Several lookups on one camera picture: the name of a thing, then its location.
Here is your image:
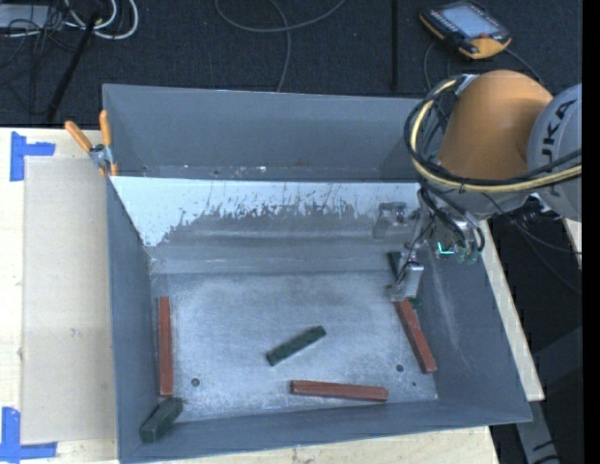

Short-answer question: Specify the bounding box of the red-brown flat block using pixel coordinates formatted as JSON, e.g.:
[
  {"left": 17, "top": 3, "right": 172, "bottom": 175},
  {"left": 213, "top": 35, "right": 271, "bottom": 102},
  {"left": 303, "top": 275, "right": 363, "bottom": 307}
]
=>
[
  {"left": 289, "top": 379, "right": 390, "bottom": 403},
  {"left": 157, "top": 296, "right": 176, "bottom": 398},
  {"left": 393, "top": 299, "right": 440, "bottom": 376}
]

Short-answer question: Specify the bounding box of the grey metal bin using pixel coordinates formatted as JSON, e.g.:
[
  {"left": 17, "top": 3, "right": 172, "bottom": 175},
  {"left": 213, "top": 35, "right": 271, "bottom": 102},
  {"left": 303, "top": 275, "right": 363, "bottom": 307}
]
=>
[{"left": 100, "top": 83, "right": 535, "bottom": 464}]

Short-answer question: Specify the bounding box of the dark green flat block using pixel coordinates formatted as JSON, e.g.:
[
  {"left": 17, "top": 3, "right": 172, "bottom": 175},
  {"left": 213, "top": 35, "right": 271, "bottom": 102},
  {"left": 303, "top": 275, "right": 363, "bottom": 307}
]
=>
[
  {"left": 265, "top": 324, "right": 329, "bottom": 368},
  {"left": 138, "top": 396, "right": 186, "bottom": 445}
]

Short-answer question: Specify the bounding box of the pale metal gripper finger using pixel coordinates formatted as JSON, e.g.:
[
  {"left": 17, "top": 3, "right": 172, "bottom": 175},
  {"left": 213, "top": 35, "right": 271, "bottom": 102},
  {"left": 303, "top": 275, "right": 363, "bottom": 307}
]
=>
[
  {"left": 386, "top": 253, "right": 425, "bottom": 304},
  {"left": 373, "top": 201, "right": 420, "bottom": 241}
]

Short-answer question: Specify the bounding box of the pale flat board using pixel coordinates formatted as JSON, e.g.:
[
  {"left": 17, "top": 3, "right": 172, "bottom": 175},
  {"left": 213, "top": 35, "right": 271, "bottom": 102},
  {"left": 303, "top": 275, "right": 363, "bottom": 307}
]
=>
[{"left": 19, "top": 156, "right": 119, "bottom": 447}]

